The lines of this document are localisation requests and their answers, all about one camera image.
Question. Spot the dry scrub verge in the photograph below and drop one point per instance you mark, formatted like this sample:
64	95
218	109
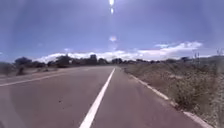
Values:
186	83

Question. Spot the reddish grey asphalt road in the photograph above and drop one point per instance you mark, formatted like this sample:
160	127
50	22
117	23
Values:
63	100

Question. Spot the pale concrete kerb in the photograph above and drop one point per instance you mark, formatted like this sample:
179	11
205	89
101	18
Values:
156	92

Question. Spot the row of distant trees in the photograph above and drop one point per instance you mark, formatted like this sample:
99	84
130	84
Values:
63	61

